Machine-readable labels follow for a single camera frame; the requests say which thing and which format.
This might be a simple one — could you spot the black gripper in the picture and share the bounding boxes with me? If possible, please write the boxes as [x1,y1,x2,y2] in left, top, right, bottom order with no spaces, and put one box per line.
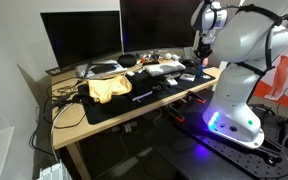
[193,41,214,66]

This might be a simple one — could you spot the blue cylinder object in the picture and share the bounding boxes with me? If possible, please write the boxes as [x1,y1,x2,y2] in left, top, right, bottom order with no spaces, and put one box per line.
[197,63,205,80]

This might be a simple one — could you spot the white card pack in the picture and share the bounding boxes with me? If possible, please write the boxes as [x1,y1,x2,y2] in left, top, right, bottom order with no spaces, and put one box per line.
[179,72,197,83]

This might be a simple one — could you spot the orange black clamp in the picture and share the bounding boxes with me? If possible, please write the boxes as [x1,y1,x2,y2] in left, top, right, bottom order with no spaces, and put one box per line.
[187,89,207,104]
[165,104,186,123]

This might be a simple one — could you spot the small white box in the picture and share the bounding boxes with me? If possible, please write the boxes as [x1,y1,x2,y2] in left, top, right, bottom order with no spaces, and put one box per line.
[163,75,179,87]

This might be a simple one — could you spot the white keyboard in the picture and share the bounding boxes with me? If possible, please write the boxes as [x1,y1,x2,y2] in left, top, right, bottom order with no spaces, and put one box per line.
[143,60,187,78]

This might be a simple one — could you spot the large wide black monitor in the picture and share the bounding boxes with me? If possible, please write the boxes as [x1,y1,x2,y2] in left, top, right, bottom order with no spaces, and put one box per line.
[119,0,202,54]

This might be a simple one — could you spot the black oval case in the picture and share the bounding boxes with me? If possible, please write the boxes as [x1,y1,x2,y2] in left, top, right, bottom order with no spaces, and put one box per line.
[117,53,138,68]

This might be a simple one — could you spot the orange white poster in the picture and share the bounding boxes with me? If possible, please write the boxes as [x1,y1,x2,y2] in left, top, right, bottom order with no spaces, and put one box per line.
[252,19,288,108]

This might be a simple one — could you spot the black desk mat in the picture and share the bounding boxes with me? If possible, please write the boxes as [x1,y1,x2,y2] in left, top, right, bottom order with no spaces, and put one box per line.
[78,65,216,126]

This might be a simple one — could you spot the yellow cloth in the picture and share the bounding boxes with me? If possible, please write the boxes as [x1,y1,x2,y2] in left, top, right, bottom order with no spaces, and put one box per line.
[86,74,133,104]

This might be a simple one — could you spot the smaller black monitor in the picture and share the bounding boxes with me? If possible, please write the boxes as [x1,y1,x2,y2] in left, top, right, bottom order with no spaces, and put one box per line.
[40,10,123,72]

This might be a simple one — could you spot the white radiator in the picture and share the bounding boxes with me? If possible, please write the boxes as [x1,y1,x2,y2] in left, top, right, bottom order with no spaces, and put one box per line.
[36,159,72,180]

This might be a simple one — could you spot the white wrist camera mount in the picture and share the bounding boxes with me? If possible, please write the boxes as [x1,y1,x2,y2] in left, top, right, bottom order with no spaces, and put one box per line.
[200,34,216,45]

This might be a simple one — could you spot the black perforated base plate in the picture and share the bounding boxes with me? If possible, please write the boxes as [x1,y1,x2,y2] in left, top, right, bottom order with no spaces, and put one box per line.
[174,89,288,180]

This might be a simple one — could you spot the black tangled cables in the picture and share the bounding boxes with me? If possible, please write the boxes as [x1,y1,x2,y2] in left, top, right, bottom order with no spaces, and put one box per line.
[43,76,89,130]

